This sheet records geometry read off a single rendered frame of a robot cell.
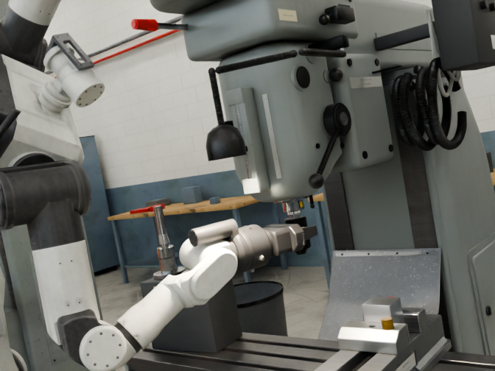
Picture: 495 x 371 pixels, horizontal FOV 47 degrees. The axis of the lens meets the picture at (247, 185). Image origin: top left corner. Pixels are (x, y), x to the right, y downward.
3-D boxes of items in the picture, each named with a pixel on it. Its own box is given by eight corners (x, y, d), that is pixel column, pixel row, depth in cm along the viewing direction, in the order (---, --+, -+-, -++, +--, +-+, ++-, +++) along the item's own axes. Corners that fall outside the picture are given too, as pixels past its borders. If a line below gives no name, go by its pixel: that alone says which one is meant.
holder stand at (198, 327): (216, 353, 144) (202, 275, 142) (152, 350, 156) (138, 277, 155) (243, 336, 154) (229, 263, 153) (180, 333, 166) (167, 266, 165)
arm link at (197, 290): (244, 267, 111) (194, 317, 105) (219, 256, 118) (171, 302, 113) (229, 243, 108) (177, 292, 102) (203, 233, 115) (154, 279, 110)
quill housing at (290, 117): (308, 200, 111) (279, 35, 109) (229, 207, 125) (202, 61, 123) (355, 184, 126) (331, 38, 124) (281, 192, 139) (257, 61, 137)
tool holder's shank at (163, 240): (172, 244, 157) (164, 205, 156) (168, 246, 154) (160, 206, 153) (161, 246, 158) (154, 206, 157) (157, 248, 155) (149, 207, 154)
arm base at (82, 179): (4, 250, 95) (2, 190, 90) (-18, 213, 104) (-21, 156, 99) (90, 232, 104) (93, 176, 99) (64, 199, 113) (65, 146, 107)
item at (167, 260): (180, 268, 158) (176, 247, 158) (174, 271, 153) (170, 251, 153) (164, 270, 159) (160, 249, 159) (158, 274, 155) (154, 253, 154)
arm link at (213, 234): (257, 275, 114) (209, 291, 108) (227, 262, 123) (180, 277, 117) (253, 221, 112) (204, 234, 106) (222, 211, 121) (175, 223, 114)
